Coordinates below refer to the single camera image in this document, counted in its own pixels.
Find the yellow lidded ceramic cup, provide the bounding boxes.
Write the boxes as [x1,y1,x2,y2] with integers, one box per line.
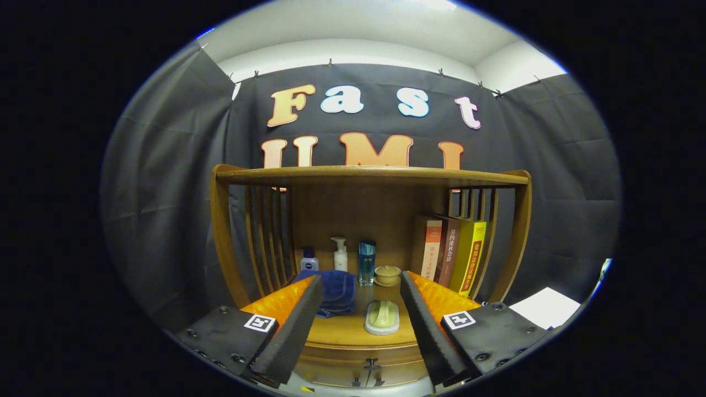
[373,265,402,287]

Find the brown book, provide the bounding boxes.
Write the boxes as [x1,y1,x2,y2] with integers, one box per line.
[436,216,461,287]

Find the blue folded towel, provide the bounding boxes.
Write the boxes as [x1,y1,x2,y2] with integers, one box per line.
[291,270,357,319]

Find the clear blue glass bottle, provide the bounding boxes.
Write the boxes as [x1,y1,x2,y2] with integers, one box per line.
[359,240,377,286]

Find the white pump bottle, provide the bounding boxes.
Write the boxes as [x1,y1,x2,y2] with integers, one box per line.
[330,237,349,272]

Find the wooden drawer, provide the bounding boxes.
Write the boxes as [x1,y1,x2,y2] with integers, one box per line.
[298,346,426,370]

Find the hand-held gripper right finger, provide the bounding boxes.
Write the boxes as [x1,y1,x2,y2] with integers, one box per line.
[400,270,549,387]

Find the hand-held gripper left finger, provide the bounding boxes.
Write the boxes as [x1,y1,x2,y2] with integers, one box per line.
[174,275,325,385]

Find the orange and white book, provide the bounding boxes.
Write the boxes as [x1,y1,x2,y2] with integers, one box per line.
[420,219,443,279]

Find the wooden cabinet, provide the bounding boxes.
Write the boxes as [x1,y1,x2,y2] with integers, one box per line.
[210,164,533,389]

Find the yellow book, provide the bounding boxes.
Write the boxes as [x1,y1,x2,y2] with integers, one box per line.
[450,219,487,298]

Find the pale green scrub brush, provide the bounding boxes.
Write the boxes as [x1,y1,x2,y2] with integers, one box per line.
[365,300,400,336]

